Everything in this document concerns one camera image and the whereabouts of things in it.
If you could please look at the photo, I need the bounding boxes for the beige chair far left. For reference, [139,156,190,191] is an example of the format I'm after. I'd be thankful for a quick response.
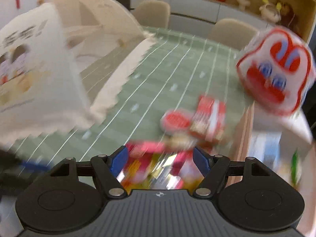
[132,0,170,28]

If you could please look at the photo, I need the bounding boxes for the red round lid cup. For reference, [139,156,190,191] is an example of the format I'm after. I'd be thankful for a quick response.
[160,109,193,134]

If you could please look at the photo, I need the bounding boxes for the red white bunny bag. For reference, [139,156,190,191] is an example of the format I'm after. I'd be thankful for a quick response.
[236,27,315,116]

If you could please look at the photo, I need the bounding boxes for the red white snack packet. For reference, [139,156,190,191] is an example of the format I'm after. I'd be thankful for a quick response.
[189,95,226,142]

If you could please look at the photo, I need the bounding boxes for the white sideboard cabinet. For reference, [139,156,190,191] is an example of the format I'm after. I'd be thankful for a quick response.
[129,0,316,42]

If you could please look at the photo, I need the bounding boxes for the white cartoon food cover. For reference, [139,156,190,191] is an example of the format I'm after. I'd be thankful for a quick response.
[1,0,156,145]

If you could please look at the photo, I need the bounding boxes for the white ceramic figurine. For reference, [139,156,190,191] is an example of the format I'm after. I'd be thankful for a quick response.
[259,0,282,24]

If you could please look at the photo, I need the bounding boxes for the beige chair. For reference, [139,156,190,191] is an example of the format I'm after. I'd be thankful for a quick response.
[132,0,170,28]
[208,18,258,50]

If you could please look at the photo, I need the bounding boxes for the green grid tablecloth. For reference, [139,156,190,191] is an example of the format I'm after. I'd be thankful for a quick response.
[12,28,253,165]

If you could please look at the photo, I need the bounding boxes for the pink open gift box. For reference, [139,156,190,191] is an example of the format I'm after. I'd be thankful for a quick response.
[231,103,315,236]

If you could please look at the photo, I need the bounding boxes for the beige chair far middle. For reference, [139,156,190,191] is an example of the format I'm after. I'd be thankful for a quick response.
[208,18,258,50]

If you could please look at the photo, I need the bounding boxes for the magenta noodle snack packet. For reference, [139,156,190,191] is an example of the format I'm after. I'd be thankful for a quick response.
[117,136,203,192]

